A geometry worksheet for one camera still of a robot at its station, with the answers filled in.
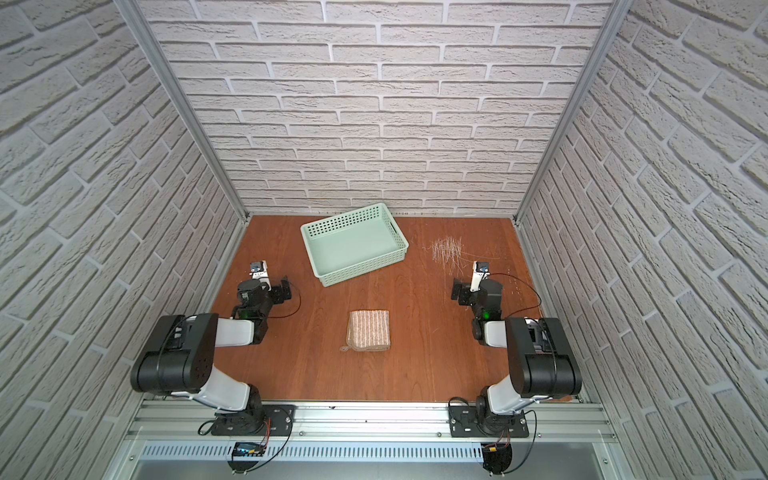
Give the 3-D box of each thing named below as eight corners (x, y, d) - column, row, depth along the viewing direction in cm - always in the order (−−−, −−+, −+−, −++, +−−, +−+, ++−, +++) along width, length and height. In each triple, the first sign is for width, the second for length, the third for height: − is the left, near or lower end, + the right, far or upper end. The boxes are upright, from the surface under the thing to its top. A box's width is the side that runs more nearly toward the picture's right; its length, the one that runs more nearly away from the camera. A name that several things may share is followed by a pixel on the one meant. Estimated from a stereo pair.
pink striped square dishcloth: (342, 350, 87) (341, 347, 85) (347, 313, 95) (345, 309, 93) (390, 350, 87) (390, 347, 85) (390, 313, 95) (390, 309, 93)
